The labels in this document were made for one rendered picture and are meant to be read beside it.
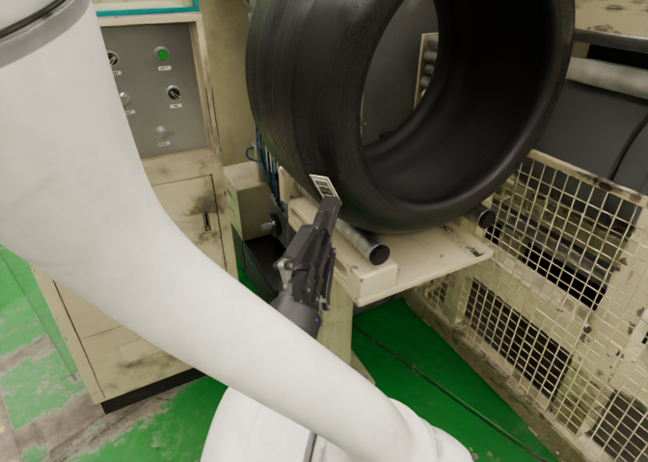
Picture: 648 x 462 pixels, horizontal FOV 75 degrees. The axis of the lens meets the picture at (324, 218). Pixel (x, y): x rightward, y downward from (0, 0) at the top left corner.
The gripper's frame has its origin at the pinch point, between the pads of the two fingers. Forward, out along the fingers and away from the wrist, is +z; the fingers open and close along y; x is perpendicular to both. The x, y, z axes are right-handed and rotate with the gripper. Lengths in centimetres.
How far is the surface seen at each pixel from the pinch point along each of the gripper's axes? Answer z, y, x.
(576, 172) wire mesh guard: 34, 33, 35
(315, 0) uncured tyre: 16.1, -25.4, 6.5
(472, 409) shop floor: 7, 121, -3
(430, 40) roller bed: 76, 17, 3
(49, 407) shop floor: -31, 54, -134
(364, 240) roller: 6.8, 15.9, -1.5
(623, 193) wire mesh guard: 27, 33, 42
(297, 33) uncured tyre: 14.0, -23.1, 2.9
